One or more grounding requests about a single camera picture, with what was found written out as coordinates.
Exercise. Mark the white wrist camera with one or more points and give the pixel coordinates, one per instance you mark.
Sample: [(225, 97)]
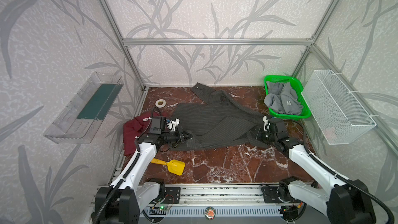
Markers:
[(266, 122), (172, 124)]

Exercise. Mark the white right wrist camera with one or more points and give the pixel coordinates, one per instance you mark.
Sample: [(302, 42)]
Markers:
[(266, 122)]

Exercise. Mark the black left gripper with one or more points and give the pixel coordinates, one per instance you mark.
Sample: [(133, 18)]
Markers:
[(179, 135)]

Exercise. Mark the yellow toy shovel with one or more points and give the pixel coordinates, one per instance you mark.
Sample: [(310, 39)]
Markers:
[(174, 166)]

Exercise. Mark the light grey shirt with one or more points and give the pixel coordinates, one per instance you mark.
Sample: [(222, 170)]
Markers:
[(282, 99)]

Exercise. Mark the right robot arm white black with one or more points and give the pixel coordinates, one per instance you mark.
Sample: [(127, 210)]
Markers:
[(340, 199)]

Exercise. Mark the dark grey striped shirt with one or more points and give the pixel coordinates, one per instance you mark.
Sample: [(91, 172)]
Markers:
[(219, 122)]

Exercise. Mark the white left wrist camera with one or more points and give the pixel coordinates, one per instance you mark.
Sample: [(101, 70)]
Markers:
[(172, 124)]

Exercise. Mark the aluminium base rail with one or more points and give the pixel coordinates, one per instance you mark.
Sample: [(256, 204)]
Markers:
[(227, 200)]

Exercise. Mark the white tape roll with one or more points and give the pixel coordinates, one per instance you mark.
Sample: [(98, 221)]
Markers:
[(160, 103)]

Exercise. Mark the maroon folded shirt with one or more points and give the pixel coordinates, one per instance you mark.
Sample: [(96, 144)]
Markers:
[(133, 129)]

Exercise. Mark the round red sticker badge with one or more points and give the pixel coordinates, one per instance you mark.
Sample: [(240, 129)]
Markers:
[(210, 213)]

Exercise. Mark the green plastic basket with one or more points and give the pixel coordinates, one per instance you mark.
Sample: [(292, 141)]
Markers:
[(297, 86)]

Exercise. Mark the small green circuit board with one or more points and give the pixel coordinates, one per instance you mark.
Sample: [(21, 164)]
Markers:
[(160, 208)]

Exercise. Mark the white wire mesh basket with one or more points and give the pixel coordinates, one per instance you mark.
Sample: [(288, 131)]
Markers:
[(340, 116)]

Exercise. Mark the clear plastic wall tray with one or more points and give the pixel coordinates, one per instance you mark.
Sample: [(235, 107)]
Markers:
[(80, 120)]

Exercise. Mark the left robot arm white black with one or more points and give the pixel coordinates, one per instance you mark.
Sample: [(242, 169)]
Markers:
[(124, 200)]

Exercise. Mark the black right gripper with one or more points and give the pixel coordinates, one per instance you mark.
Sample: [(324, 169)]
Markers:
[(263, 131)]

